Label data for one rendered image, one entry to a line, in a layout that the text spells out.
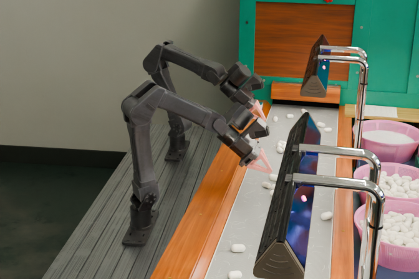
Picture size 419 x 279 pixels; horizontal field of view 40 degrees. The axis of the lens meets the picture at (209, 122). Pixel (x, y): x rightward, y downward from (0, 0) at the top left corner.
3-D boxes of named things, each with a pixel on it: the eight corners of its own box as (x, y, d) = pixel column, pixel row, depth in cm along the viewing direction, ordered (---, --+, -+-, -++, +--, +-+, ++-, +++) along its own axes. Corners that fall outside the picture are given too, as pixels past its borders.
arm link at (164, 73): (194, 127, 230) (163, 50, 225) (186, 132, 225) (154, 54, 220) (182, 131, 233) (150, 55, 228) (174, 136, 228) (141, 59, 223)
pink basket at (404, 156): (385, 172, 214) (388, 149, 211) (336, 148, 236) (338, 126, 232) (434, 158, 226) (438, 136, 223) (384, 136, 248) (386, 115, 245)
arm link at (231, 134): (243, 132, 184) (227, 118, 184) (246, 132, 179) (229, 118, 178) (229, 149, 184) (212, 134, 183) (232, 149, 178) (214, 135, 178)
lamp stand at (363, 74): (305, 175, 212) (313, 55, 196) (308, 154, 230) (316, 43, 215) (358, 180, 208) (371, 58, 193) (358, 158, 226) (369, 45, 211)
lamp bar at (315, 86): (299, 96, 181) (300, 73, 178) (311, 51, 238) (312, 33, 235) (325, 98, 179) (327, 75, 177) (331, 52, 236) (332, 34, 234)
